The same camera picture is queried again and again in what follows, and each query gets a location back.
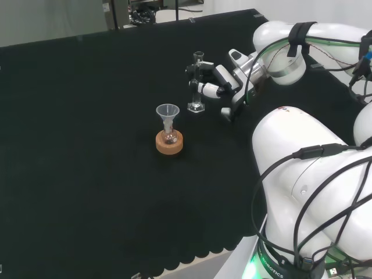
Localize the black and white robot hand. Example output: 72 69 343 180
185 48 270 124

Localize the clear glass graduated cylinder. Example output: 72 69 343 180
187 51 206 113

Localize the clear plastic funnel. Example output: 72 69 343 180
155 104 180 132

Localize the small round-bottom glass flask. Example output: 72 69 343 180
161 124 178 145

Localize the grey cabinet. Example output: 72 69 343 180
101 0 130 30

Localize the black bench cloth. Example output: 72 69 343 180
0 8 372 278

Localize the cork ring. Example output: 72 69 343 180
155 130 184 156

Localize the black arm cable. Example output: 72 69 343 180
251 143 367 264

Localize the black cable bundle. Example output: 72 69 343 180
129 6 158 24

